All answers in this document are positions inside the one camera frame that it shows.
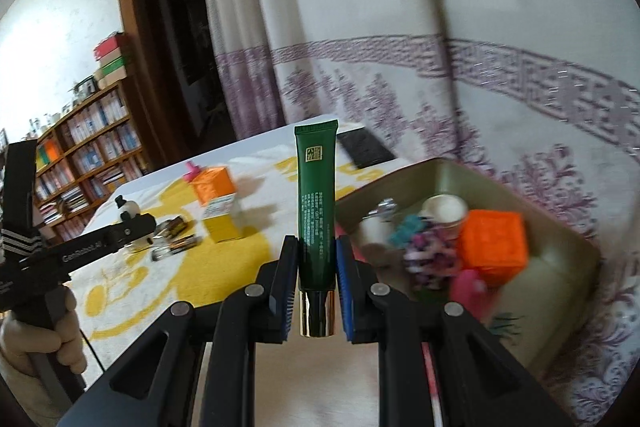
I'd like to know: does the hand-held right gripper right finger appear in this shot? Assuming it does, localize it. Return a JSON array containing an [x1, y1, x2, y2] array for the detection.
[[336, 234, 576, 427]]

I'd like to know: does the light orange embossed cube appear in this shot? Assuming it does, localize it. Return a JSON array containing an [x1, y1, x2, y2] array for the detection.
[[191, 166, 237, 208]]

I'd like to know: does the black phone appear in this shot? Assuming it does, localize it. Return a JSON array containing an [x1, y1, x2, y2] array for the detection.
[[337, 128, 396, 169]]

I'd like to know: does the pink leopard plush pouch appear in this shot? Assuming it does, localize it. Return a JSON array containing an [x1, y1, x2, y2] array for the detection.
[[402, 227, 488, 320]]

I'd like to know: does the white yellow medicine box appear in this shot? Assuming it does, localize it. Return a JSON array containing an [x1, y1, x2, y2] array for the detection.
[[202, 194, 243, 244]]

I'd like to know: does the green flat box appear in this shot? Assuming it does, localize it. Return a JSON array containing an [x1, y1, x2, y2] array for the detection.
[[97, 54, 132, 80]]

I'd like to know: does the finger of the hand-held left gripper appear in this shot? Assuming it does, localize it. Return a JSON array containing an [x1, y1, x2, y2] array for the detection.
[[117, 213, 157, 242]]

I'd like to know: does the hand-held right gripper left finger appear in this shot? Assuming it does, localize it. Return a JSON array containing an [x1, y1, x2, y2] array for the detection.
[[57, 234, 301, 427]]

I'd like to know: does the wooden bookshelf with books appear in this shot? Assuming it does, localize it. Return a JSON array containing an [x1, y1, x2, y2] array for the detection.
[[32, 79, 151, 243]]

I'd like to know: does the bright orange embossed cube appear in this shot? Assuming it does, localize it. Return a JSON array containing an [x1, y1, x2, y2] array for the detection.
[[457, 208, 530, 288]]

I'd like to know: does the white flat box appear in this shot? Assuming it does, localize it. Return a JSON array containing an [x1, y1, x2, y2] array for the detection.
[[95, 69, 131, 90]]

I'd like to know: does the silver metal clip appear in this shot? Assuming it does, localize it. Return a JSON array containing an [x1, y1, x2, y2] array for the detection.
[[360, 198, 400, 258]]

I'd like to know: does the small panda figure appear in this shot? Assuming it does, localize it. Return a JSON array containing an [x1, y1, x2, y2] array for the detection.
[[114, 194, 141, 220]]

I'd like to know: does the person's left hand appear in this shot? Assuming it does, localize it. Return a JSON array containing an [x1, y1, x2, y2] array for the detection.
[[0, 288, 88, 378]]

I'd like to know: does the olive metal tin box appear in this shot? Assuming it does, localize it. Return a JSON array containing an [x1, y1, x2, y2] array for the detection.
[[334, 158, 601, 388]]

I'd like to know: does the white curtain purple pattern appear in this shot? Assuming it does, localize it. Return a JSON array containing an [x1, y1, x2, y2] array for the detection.
[[240, 0, 640, 427]]

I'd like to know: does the thin black cable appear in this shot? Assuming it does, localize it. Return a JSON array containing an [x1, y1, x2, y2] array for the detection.
[[80, 329, 108, 375]]

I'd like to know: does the green cream tube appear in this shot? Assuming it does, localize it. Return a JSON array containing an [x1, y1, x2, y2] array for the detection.
[[294, 119, 341, 338]]

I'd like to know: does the gathered white purple curtain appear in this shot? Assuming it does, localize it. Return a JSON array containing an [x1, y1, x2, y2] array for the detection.
[[200, 0, 301, 140]]

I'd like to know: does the white ribbed plastic cup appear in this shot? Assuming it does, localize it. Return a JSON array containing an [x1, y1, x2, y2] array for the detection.
[[420, 194, 469, 240]]

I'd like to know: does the brown wooden door frame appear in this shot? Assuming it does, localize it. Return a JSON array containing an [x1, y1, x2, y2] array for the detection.
[[115, 0, 238, 175]]

